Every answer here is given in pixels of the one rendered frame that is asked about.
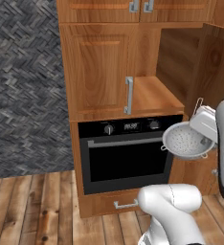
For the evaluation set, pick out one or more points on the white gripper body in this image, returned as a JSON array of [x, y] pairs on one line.
[[205, 122]]

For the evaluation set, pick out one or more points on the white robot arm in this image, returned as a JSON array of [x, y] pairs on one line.
[[168, 207]]

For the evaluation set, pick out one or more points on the white perforated tea strainer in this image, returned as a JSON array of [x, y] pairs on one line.
[[184, 142]]

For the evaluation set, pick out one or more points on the wooden cabinet door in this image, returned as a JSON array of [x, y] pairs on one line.
[[99, 70], [98, 9], [214, 70], [177, 9]]

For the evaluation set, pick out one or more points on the grey oven knob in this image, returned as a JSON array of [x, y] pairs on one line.
[[154, 124], [108, 129]]

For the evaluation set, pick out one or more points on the black built-in oven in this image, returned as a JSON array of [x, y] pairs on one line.
[[126, 166]]

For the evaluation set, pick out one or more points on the wooden drawer front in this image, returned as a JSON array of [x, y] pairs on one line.
[[98, 204]]

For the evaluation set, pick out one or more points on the wooden cabinet frame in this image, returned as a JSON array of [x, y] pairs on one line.
[[152, 95]]

